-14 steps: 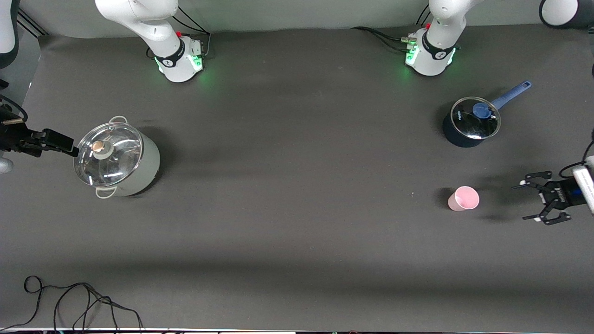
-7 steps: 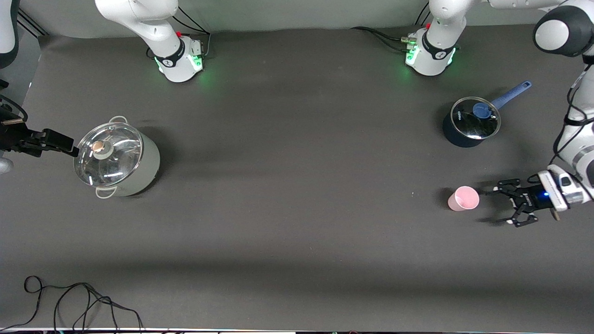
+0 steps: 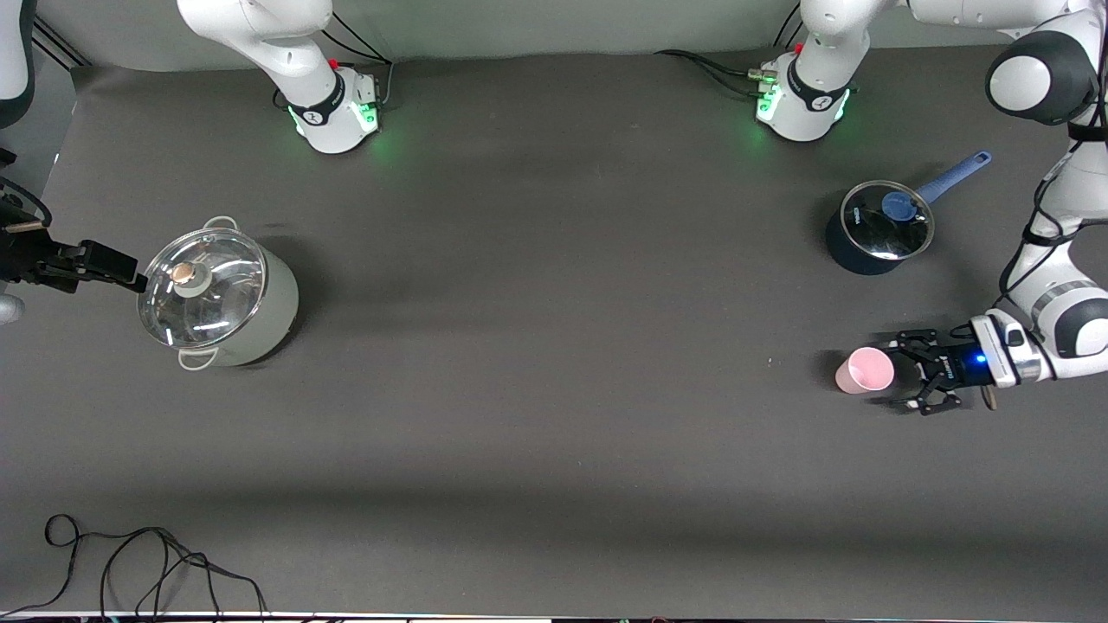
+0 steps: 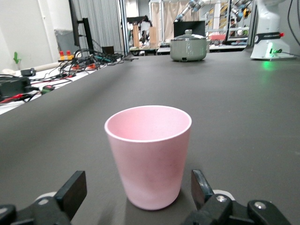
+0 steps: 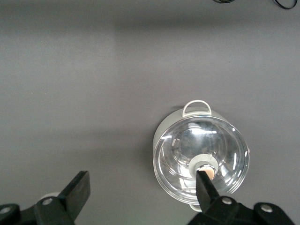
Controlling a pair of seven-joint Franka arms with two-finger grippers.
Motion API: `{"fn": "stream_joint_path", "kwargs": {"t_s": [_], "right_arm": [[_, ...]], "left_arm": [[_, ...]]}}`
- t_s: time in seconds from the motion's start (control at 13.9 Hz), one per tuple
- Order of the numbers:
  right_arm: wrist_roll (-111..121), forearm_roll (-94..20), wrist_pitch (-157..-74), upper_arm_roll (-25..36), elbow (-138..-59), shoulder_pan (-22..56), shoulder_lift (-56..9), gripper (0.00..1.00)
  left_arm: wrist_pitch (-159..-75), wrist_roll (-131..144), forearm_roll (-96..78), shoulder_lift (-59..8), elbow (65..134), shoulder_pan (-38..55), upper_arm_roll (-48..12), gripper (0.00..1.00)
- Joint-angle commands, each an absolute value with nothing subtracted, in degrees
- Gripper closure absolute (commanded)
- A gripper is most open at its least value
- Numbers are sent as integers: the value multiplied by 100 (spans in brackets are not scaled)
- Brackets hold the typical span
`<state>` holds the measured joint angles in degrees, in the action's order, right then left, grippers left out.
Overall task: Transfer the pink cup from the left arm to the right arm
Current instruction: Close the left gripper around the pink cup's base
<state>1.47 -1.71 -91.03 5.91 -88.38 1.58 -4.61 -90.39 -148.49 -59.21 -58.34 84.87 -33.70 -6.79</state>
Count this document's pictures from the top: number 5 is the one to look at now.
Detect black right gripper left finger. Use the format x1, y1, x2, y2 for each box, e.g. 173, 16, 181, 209
0, 170, 91, 225

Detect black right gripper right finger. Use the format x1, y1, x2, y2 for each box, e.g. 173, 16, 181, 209
187, 168, 295, 225

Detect glass lid with grey knob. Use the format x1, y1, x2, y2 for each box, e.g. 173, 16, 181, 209
153, 116, 249, 203

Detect dark grey table cover sheet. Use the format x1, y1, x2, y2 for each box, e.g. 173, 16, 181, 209
0, 0, 300, 225

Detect grey pot with loop handles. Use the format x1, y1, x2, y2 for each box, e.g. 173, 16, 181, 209
152, 100, 250, 211

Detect thin black loose cable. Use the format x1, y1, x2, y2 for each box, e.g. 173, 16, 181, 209
212, 0, 297, 11

